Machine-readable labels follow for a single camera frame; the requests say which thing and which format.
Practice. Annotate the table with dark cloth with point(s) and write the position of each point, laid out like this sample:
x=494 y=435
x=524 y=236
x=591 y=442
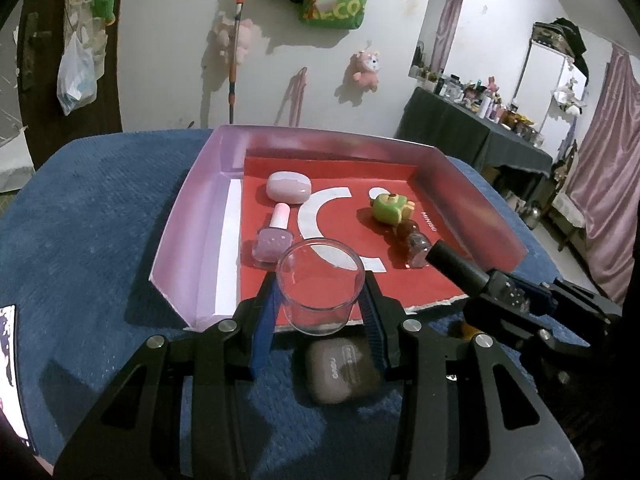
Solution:
x=450 y=130

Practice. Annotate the pink oval case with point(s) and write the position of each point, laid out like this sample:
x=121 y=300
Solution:
x=288 y=187

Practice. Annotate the white printed card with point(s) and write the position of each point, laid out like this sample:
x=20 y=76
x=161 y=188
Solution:
x=10 y=370

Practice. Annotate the clear glass cup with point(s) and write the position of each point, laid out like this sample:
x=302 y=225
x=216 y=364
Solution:
x=320 y=305

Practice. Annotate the dark wooden door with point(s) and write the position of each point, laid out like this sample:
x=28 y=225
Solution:
x=110 y=100

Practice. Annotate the patterned storage box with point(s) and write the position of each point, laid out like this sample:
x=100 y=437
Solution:
x=547 y=37

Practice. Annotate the wall mirror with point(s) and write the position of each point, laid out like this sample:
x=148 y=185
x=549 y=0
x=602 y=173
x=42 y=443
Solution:
x=440 y=20

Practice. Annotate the clear plastic bag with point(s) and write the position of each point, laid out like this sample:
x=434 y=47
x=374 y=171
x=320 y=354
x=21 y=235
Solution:
x=75 y=77

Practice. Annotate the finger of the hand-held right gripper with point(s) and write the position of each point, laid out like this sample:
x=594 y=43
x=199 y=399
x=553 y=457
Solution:
x=547 y=300
x=505 y=321

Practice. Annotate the pale pink plush bear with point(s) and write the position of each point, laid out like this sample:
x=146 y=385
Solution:
x=245 y=40

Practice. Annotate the green toy figure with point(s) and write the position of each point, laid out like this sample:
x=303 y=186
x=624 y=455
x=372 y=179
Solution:
x=387 y=207

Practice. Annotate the pink cap nail polish bottle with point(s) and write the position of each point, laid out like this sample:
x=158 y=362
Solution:
x=272 y=245

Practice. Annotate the white cabinet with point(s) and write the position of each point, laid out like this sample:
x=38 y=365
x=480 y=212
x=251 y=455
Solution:
x=542 y=85

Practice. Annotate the black nail polish bottle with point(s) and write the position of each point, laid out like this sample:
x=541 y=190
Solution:
x=455 y=262

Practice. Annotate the grey star-print cloth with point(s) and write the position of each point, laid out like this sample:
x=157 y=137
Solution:
x=10 y=110

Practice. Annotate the pink plush white face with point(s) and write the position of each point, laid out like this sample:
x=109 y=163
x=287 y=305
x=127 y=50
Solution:
x=367 y=67

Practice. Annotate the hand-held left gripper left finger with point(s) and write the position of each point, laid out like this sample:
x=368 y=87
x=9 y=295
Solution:
x=263 y=325

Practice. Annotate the glass bottle brown cap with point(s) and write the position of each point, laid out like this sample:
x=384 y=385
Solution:
x=417 y=247

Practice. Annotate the metal kettle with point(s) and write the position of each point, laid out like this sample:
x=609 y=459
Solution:
x=532 y=214

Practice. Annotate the taupe earbud case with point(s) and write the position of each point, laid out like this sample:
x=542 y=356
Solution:
x=342 y=370

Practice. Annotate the purple cardboard box red inside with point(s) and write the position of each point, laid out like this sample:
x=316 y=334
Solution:
x=350 y=175

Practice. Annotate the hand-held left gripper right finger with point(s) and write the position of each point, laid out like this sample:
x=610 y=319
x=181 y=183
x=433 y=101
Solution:
x=375 y=327

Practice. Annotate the row of cosmetic bottles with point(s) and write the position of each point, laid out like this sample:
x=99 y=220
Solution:
x=490 y=105

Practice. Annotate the pink curtain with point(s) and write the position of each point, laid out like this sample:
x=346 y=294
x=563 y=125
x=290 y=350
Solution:
x=610 y=160

